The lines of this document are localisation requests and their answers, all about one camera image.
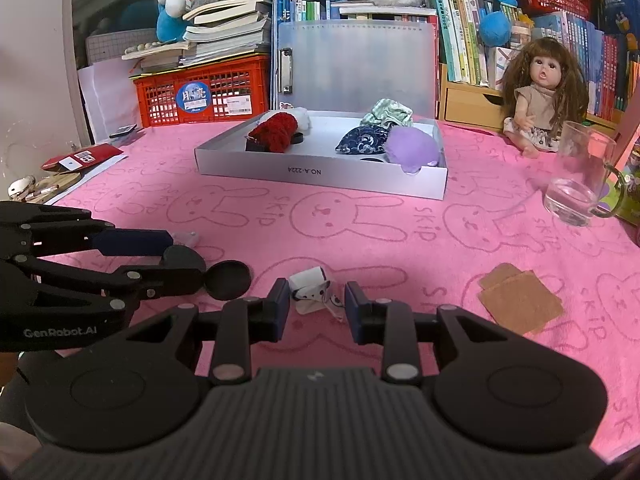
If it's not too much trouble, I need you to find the small white patterned bow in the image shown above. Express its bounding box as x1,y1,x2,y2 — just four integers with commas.
288,266,345,322

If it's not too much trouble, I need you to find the red fluffy hair tie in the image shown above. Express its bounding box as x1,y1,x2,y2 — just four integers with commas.
244,112,301,155

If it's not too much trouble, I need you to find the purple fluffy hair tie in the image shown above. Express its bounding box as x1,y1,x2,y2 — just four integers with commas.
359,126,443,168

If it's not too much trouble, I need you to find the white fluffy hair tie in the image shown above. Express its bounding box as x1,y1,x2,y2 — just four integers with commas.
257,106,313,146

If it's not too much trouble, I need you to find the red booklet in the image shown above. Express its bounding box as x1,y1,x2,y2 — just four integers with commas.
41,143,124,172

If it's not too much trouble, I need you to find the pink bunny blanket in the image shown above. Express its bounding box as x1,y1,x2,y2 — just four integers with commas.
64,124,639,458

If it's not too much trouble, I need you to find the brown cardboard piece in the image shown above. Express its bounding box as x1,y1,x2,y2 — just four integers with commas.
477,263,564,335

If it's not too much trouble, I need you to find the small dark card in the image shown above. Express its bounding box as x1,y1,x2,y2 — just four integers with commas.
108,124,138,139

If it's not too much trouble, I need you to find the white shallow cardboard box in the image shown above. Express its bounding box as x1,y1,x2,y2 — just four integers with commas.
194,110,448,200

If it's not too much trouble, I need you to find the blue patterned scrunchie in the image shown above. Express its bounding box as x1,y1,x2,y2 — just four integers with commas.
335,126,388,155

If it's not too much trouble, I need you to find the red plastic crate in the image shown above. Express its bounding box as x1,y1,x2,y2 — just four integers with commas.
132,54,270,128

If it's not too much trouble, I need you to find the green striped scrunchie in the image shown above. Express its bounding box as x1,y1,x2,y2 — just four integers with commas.
360,99,413,129

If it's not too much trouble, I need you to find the wooden drawer organizer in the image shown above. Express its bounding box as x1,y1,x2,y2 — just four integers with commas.
438,64,622,134

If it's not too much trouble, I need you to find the clear glass mug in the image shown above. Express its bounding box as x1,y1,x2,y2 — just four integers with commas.
544,122,626,226

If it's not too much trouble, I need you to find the blue white plush left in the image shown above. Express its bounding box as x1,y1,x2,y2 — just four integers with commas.
156,0,193,44

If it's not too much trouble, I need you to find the translucent clipboard folder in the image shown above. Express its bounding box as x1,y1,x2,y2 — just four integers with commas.
271,20,438,118

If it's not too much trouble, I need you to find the stack of books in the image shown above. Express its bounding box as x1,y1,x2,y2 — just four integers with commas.
122,0,272,73

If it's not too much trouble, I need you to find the brown-haired baby doll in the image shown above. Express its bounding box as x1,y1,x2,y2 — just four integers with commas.
501,37,589,158

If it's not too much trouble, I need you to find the pink phone stand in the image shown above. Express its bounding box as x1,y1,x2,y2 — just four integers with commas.
612,91,640,172

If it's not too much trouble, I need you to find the row of upright books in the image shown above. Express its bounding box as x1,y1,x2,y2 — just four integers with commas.
427,0,639,131

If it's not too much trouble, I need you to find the blue cardboard box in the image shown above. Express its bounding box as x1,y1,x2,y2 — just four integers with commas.
601,0,639,52

